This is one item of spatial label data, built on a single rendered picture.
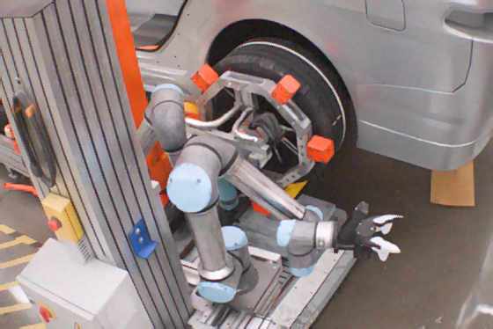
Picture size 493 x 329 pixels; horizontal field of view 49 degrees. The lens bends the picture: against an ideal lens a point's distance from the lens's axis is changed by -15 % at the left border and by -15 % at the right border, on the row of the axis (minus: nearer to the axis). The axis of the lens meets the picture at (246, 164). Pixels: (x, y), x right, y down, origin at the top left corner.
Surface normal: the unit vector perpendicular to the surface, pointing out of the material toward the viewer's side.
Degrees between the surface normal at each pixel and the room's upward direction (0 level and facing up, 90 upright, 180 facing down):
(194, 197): 82
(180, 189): 82
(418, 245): 0
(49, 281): 0
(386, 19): 90
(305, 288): 0
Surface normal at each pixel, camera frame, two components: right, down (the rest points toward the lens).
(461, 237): -0.13, -0.76
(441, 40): -0.47, 0.62
